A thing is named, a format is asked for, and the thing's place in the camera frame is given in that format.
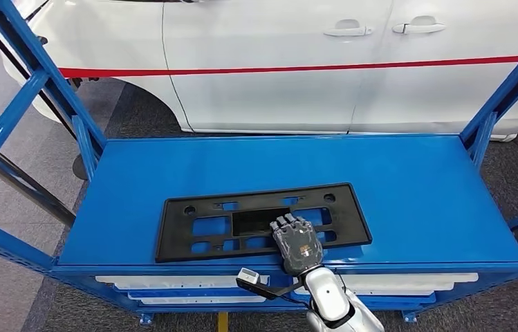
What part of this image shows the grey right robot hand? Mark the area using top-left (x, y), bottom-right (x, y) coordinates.
top-left (269, 212), bottom-right (324, 277)

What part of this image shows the black license plate frame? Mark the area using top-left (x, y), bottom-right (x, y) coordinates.
top-left (154, 183), bottom-right (373, 264)

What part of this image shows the blue metal shelf rack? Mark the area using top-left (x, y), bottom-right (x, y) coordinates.
top-left (0, 0), bottom-right (518, 327)

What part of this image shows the white car with red stripe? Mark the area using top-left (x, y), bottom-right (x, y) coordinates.
top-left (0, 0), bottom-right (518, 143)

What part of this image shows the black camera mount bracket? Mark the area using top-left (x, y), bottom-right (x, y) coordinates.
top-left (235, 277), bottom-right (308, 302)

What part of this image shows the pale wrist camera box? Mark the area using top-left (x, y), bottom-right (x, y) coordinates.
top-left (237, 268), bottom-right (261, 286)

